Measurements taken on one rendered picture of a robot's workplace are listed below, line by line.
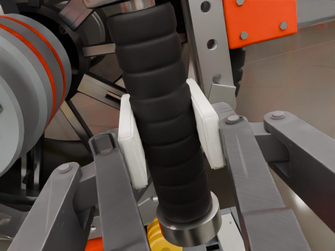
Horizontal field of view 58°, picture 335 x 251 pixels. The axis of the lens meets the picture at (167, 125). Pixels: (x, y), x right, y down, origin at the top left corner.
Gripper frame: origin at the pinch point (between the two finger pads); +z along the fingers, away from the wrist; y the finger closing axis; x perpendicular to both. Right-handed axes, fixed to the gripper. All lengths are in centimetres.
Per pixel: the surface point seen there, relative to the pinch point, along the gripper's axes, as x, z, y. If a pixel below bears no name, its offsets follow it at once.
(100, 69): -8, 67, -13
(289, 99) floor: -83, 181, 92
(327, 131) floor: -83, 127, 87
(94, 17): 5, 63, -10
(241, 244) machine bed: -75, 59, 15
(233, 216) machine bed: -75, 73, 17
